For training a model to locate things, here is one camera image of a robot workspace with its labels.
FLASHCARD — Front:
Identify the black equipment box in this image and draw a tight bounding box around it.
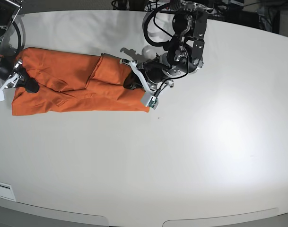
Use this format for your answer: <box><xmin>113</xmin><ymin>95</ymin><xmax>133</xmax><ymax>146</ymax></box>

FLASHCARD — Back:
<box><xmin>225</xmin><ymin>11</ymin><xmax>280</xmax><ymax>34</ymax></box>

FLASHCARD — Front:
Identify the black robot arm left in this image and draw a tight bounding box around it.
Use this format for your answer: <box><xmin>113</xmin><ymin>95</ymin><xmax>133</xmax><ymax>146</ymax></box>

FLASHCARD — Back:
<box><xmin>136</xmin><ymin>0</ymin><xmax>215</xmax><ymax>91</ymax></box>

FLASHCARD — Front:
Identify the orange T-shirt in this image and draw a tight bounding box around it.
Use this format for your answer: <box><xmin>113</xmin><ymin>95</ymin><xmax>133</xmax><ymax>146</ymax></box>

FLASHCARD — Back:
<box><xmin>12</xmin><ymin>47</ymin><xmax>149</xmax><ymax>116</ymax></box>

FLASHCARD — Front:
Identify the white label sticker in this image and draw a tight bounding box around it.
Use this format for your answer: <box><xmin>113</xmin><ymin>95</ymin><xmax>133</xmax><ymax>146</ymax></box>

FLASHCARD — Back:
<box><xmin>0</xmin><ymin>182</ymin><xmax>16</xmax><ymax>202</ymax></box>

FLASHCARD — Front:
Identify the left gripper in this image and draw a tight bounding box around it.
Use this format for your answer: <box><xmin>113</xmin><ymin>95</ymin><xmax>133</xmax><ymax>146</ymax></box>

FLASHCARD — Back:
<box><xmin>123</xmin><ymin>53</ymin><xmax>174</xmax><ymax>90</ymax></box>

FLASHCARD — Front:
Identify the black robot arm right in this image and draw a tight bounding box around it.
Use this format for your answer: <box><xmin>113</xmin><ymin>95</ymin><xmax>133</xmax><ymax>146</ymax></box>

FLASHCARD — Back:
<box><xmin>0</xmin><ymin>0</ymin><xmax>39</xmax><ymax>93</ymax></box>

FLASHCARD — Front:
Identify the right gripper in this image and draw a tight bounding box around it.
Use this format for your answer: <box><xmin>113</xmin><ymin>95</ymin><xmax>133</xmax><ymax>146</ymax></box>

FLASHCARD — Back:
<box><xmin>5</xmin><ymin>60</ymin><xmax>39</xmax><ymax>93</ymax></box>

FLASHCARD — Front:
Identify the white power strip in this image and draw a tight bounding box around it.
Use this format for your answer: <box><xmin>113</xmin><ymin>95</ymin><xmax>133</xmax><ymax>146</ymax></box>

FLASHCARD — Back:
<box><xmin>144</xmin><ymin>1</ymin><xmax>169</xmax><ymax>12</ymax></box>

